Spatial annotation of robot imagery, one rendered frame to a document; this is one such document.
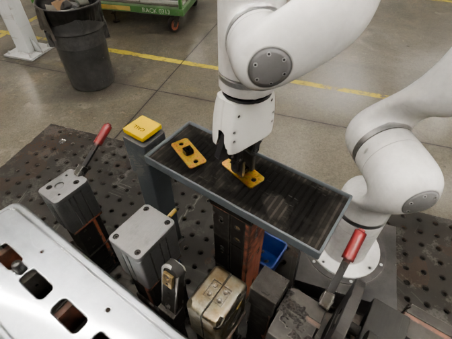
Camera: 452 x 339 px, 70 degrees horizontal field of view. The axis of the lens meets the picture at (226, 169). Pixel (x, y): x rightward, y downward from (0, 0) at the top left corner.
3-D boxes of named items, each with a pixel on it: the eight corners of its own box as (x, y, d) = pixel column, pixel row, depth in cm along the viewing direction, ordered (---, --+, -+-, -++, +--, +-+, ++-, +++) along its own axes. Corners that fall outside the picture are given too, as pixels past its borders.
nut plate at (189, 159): (170, 144, 66) (169, 140, 65) (186, 138, 67) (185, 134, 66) (190, 169, 61) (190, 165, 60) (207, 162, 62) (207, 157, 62)
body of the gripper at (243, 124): (255, 61, 51) (251, 118, 59) (204, 83, 47) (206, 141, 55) (290, 80, 47) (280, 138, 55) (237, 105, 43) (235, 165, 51)
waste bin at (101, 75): (52, 91, 290) (14, 6, 238) (88, 64, 326) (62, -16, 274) (99, 102, 279) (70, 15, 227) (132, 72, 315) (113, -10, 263)
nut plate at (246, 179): (220, 163, 62) (220, 159, 61) (235, 155, 64) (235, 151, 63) (250, 189, 58) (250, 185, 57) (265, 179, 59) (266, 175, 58)
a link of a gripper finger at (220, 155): (233, 110, 50) (249, 123, 54) (204, 151, 51) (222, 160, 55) (238, 114, 49) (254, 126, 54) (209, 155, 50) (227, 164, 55)
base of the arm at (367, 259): (309, 214, 99) (320, 175, 85) (373, 222, 97) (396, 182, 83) (309, 273, 86) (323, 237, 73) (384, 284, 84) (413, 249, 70)
